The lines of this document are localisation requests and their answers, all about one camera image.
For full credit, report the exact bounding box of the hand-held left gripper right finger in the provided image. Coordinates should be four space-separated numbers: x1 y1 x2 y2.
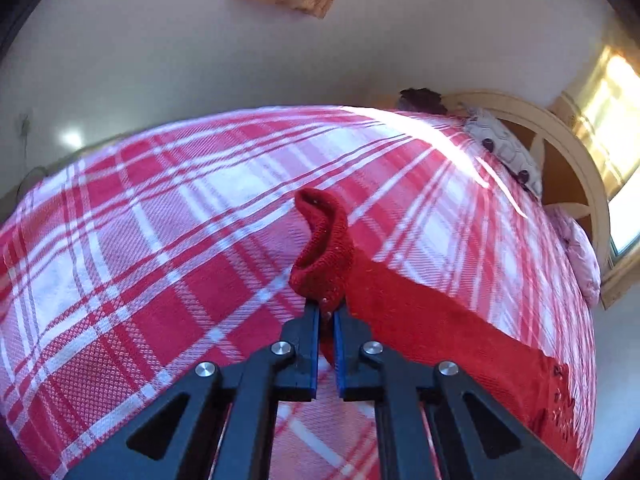
332 304 581 480

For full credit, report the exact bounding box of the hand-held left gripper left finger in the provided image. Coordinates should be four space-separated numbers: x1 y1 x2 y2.
62 299 321 480

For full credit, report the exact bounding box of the red towel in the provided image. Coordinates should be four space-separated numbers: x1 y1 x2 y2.
289 187 581 476

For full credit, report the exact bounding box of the red white plaid bed sheet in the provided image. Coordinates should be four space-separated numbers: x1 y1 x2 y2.
0 105 598 480

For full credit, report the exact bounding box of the pink pillow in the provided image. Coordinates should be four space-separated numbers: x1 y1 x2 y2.
545 205 601 308

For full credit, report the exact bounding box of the grey patterned pillow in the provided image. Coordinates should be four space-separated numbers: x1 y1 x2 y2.
462 107 543 198

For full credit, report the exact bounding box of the dark cloth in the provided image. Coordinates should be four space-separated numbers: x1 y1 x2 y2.
398 87 448 115

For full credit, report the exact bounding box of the cream wooden headboard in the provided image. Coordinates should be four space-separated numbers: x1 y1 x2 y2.
440 90 613 271

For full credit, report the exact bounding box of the window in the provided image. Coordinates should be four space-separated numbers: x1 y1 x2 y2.
607 160 640 256

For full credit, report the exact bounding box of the wide yellow curtain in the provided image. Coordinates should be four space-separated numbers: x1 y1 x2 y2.
560 45 640 201

